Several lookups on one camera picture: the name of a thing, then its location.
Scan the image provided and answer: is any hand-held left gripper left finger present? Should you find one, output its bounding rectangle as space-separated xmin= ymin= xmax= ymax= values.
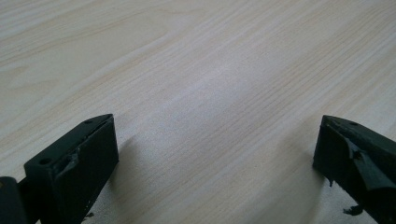
xmin=18 ymin=113 xmax=120 ymax=224

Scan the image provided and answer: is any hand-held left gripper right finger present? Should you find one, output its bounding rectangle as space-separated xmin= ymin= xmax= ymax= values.
xmin=312 ymin=114 xmax=396 ymax=224

